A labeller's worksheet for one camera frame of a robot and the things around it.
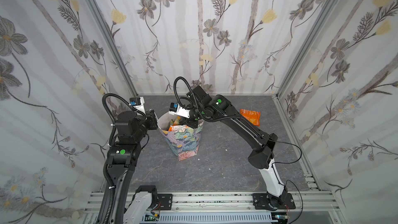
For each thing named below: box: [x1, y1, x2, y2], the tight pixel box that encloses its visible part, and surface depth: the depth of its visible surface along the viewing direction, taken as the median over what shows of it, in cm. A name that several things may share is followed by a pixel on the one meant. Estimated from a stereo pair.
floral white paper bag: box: [157, 111, 205, 162], surface depth 77 cm
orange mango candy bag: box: [168, 116, 190, 133], surface depth 72 cm
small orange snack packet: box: [239, 108, 261, 127], surface depth 107 cm
